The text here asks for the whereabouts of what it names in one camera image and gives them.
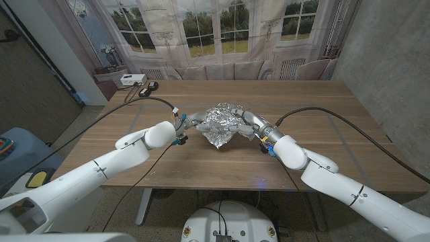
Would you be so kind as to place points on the crinkled aluminum foil sheet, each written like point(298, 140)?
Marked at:
point(220, 116)

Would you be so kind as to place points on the orange and teal object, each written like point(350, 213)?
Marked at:
point(5, 145)

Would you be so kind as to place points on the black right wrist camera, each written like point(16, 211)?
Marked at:
point(267, 149)

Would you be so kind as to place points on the black power adapter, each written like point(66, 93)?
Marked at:
point(144, 93)
point(153, 85)

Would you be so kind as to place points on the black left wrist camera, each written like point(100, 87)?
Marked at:
point(182, 139)

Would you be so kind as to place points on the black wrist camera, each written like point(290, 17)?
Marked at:
point(182, 139)
point(267, 149)

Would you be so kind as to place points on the white power box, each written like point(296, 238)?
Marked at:
point(132, 79)

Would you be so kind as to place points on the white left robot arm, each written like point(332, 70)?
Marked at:
point(87, 174)

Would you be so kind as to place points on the grey table leg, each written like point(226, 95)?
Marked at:
point(317, 215)

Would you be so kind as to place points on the blue storage bin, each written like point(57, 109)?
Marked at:
point(27, 154)

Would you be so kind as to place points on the yellow and black pad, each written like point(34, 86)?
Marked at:
point(38, 178)

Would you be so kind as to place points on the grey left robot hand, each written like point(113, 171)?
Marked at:
point(198, 117)

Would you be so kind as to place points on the printed window backdrop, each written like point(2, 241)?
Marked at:
point(215, 37)

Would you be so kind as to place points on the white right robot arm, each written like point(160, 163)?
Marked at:
point(352, 195)

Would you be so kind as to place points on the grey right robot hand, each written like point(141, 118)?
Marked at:
point(258, 122)

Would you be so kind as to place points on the white table leg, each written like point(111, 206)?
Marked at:
point(144, 205)

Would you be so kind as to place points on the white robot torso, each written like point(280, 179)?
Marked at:
point(230, 218)

